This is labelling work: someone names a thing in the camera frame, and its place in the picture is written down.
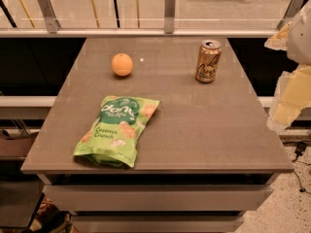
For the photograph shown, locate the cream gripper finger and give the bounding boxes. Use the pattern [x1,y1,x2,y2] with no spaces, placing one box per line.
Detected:
[264,22,292,50]
[266,65,311,133]

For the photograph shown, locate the green rice chip bag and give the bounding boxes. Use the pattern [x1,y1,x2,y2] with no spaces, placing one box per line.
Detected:
[74,95,159,168]

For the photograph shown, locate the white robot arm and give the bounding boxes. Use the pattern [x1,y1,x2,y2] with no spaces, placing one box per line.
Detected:
[264,1,311,133]

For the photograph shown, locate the gold soda can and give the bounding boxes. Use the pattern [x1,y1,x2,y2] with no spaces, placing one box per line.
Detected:
[195,40,222,83]

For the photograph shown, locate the grey table drawer unit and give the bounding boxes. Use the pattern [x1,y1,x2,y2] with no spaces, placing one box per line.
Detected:
[22,37,294,233]

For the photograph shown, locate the orange fruit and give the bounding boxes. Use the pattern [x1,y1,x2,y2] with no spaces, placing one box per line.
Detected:
[111,53,133,77]

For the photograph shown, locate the glass railing with metal posts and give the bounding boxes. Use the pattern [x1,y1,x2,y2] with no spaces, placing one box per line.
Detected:
[0,0,307,37]

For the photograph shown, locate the cardboard box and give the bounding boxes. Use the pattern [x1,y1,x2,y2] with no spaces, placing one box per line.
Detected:
[0,130,37,157]

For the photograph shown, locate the black power adapter with cable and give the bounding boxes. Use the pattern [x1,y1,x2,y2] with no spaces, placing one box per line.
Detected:
[293,142,309,194]

